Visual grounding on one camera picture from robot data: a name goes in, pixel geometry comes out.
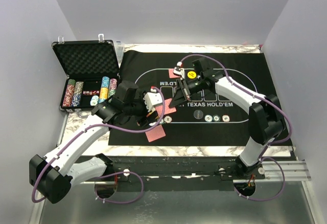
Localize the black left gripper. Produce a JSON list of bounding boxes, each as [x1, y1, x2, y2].
[[124, 91, 158, 126]]

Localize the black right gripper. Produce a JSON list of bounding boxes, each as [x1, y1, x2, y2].
[[170, 76, 204, 108]]

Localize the yellow big blind button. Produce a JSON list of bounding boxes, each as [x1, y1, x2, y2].
[[187, 71, 197, 79]]

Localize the red backed playing card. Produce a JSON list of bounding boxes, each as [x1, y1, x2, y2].
[[168, 69, 179, 79], [145, 125, 166, 143]]

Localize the red backed card deck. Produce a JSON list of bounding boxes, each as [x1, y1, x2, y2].
[[155, 98, 176, 117]]

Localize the black dealer button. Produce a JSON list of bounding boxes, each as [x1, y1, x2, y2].
[[193, 109, 204, 120]]

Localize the red white poker chip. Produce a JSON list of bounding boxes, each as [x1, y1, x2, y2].
[[164, 116, 172, 123], [222, 115, 230, 122]]

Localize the green white poker chip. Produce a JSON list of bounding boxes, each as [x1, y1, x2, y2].
[[213, 115, 220, 122]]

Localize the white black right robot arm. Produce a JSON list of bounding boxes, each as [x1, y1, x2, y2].
[[169, 54, 287, 179]]

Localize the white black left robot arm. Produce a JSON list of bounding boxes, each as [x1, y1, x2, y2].
[[29, 81, 165, 204]]

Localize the pink green chip stack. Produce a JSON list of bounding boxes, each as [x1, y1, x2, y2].
[[108, 78, 118, 98]]

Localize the yellow white chip stack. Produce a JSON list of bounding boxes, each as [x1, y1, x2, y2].
[[98, 87, 109, 103]]

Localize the light blue chip stack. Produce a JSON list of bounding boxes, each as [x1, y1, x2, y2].
[[101, 76, 110, 88]]

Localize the white green chip stack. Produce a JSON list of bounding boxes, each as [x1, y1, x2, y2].
[[90, 95, 99, 106]]

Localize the red dice row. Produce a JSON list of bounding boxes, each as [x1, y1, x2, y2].
[[82, 90, 100, 96]]

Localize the black aluminium chip case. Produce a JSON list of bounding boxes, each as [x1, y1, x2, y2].
[[51, 34, 120, 112]]

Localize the blue white chip stack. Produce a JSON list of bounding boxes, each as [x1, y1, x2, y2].
[[71, 81, 84, 106]]

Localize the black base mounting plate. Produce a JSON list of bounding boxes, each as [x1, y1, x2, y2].
[[100, 155, 265, 192]]

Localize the red white chip stack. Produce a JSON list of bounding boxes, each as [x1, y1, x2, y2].
[[62, 84, 75, 107]]

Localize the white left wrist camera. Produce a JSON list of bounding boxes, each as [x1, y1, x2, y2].
[[143, 92, 162, 111]]

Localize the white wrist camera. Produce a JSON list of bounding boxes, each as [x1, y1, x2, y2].
[[173, 61, 184, 78], [143, 92, 162, 111]]

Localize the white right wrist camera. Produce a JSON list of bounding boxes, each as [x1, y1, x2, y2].
[[173, 61, 184, 78]]

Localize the aluminium extrusion rail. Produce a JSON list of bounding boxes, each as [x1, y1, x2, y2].
[[61, 160, 312, 185]]

